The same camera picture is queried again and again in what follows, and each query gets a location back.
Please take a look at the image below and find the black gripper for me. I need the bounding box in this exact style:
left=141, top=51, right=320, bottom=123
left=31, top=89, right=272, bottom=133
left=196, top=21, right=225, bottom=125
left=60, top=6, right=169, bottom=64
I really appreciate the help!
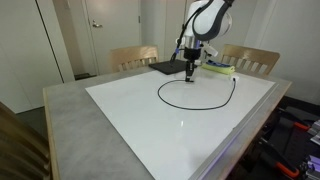
left=183, top=46, right=202, bottom=83

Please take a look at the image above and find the black charging cable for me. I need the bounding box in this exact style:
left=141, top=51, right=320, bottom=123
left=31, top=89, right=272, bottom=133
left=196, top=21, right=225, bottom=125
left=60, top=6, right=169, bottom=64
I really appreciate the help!
left=157, top=78, right=237, bottom=111

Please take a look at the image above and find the black flat pad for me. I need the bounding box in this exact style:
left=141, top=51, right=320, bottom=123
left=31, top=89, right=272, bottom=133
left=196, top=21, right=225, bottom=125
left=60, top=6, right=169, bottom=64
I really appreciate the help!
left=148, top=58, right=198, bottom=76

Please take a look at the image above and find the blue folded cloth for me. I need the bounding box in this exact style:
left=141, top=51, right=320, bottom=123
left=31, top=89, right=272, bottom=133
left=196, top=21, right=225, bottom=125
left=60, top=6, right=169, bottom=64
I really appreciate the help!
left=205, top=59, right=231, bottom=68

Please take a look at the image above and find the yellow folded cloth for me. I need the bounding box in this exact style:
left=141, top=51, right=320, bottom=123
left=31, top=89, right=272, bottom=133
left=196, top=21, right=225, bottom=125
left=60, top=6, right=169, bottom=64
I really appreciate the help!
left=200, top=62, right=236, bottom=75

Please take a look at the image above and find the light wooden slatted chair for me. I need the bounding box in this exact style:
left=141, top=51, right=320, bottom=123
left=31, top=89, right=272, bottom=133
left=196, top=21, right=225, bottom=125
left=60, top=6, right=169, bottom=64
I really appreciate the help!
left=109, top=44, right=160, bottom=73
left=219, top=43, right=281, bottom=76

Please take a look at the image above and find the large white table mat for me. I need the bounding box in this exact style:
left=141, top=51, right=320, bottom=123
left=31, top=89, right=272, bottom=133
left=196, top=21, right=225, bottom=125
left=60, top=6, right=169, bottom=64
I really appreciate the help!
left=85, top=66, right=276, bottom=180

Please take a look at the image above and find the grey purple equipment stack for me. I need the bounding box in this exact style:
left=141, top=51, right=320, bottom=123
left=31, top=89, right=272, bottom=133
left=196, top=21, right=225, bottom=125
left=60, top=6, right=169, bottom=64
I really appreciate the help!
left=299, top=154, right=320, bottom=180
left=308, top=119, right=320, bottom=146

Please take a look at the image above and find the dark wooden chair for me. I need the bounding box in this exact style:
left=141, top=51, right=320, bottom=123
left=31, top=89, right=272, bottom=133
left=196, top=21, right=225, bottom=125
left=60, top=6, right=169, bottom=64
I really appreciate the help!
left=0, top=100, right=53, bottom=180

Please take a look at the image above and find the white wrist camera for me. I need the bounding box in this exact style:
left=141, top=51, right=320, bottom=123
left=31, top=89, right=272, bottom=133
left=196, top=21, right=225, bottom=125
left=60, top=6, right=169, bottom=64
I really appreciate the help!
left=199, top=44, right=220, bottom=58

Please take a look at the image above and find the aluminium table edge rail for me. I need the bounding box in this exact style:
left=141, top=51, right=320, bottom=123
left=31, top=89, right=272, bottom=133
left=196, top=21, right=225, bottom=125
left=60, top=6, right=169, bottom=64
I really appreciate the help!
left=188, top=82, right=281, bottom=180

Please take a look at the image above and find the silver lever door handle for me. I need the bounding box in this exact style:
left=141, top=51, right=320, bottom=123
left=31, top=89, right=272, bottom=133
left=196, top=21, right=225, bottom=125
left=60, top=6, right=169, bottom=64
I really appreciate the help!
left=91, top=19, right=104, bottom=29

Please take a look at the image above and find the orange handled black clamp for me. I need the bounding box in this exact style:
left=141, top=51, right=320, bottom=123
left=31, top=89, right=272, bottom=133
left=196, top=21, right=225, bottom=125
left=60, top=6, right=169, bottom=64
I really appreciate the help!
left=279, top=114, right=313, bottom=133
left=259, top=134, right=301, bottom=179

